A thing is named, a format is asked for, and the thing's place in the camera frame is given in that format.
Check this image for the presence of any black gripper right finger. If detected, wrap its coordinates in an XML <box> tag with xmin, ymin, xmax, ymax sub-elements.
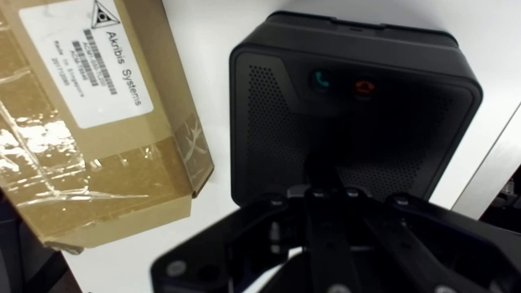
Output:
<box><xmin>333</xmin><ymin>187</ymin><xmax>521</xmax><ymax>293</ymax></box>

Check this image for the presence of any black speakerphone device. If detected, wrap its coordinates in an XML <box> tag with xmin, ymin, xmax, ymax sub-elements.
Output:
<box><xmin>230</xmin><ymin>11</ymin><xmax>484</xmax><ymax>204</ymax></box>

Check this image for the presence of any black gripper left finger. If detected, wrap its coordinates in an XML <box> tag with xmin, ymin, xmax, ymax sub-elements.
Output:
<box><xmin>151</xmin><ymin>185</ymin><xmax>326</xmax><ymax>293</ymax></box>

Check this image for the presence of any brown cardboard box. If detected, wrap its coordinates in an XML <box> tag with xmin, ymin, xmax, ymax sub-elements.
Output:
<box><xmin>0</xmin><ymin>0</ymin><xmax>214</xmax><ymax>253</ymax></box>

